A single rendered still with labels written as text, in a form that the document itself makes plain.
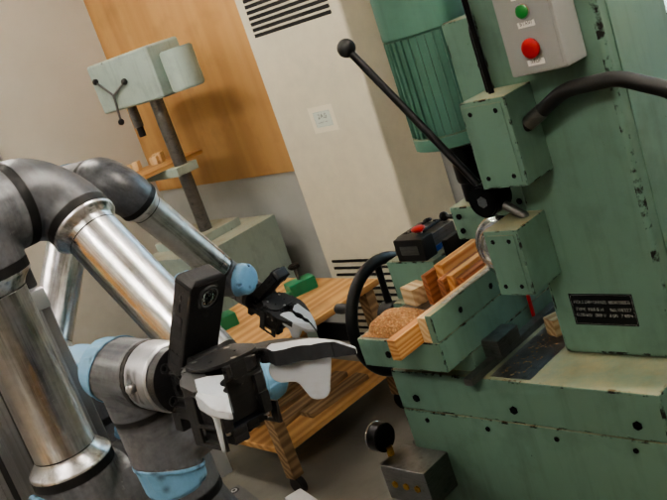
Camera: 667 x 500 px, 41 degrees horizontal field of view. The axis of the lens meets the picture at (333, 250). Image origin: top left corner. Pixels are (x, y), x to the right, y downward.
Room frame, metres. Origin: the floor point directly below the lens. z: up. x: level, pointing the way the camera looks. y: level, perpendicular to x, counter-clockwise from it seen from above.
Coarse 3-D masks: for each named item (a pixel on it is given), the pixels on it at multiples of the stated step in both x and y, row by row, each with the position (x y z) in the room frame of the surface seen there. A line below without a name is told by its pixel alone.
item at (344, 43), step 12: (336, 48) 1.66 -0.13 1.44; (348, 48) 1.65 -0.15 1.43; (360, 60) 1.64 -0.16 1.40; (372, 72) 1.63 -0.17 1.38; (384, 84) 1.61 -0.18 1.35; (396, 96) 1.60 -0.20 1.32; (408, 108) 1.59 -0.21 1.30; (420, 120) 1.57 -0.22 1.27; (432, 132) 1.56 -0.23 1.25; (444, 144) 1.55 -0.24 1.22; (456, 156) 1.54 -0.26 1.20; (468, 180) 1.51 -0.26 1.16; (480, 192) 1.48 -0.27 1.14; (492, 192) 1.46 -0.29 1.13; (504, 192) 1.48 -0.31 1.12; (480, 204) 1.48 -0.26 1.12; (492, 204) 1.47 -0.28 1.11; (504, 204) 1.47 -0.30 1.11
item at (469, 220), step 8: (464, 200) 1.72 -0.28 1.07; (456, 208) 1.70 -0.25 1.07; (464, 208) 1.68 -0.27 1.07; (456, 216) 1.70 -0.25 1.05; (464, 216) 1.69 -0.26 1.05; (472, 216) 1.67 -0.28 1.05; (480, 216) 1.66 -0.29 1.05; (456, 224) 1.71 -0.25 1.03; (464, 224) 1.69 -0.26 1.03; (472, 224) 1.67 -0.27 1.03; (464, 232) 1.69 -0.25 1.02; (472, 232) 1.68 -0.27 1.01
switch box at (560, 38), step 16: (496, 0) 1.37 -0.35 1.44; (528, 0) 1.33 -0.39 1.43; (544, 0) 1.31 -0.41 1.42; (560, 0) 1.32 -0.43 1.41; (496, 16) 1.38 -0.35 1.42; (512, 16) 1.35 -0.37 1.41; (544, 16) 1.31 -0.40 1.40; (560, 16) 1.31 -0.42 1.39; (576, 16) 1.34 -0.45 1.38; (512, 32) 1.36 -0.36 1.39; (528, 32) 1.34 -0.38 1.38; (544, 32) 1.32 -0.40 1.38; (560, 32) 1.31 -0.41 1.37; (576, 32) 1.33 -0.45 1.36; (512, 48) 1.37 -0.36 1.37; (544, 48) 1.33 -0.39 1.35; (560, 48) 1.31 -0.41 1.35; (576, 48) 1.32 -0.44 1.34; (512, 64) 1.37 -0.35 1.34; (544, 64) 1.33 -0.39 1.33; (560, 64) 1.31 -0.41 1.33
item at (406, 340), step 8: (456, 288) 1.61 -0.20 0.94; (416, 320) 1.52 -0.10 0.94; (408, 328) 1.50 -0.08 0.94; (416, 328) 1.50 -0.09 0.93; (392, 336) 1.49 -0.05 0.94; (400, 336) 1.47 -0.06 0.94; (408, 336) 1.49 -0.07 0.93; (416, 336) 1.50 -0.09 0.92; (392, 344) 1.47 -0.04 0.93; (400, 344) 1.47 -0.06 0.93; (408, 344) 1.48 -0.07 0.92; (416, 344) 1.49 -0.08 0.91; (392, 352) 1.48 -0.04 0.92; (400, 352) 1.47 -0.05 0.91; (408, 352) 1.48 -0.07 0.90; (400, 360) 1.47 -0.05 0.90
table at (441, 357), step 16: (544, 288) 1.70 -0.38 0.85; (400, 304) 1.83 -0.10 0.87; (496, 304) 1.60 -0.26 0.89; (512, 304) 1.63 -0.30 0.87; (480, 320) 1.56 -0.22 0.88; (496, 320) 1.59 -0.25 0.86; (448, 336) 1.50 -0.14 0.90; (464, 336) 1.53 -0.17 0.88; (480, 336) 1.55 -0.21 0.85; (368, 352) 1.62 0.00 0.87; (384, 352) 1.59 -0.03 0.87; (416, 352) 1.53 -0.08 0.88; (432, 352) 1.50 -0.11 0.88; (448, 352) 1.49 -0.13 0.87; (464, 352) 1.52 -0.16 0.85; (416, 368) 1.54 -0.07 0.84; (432, 368) 1.51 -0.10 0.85; (448, 368) 1.48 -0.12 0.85
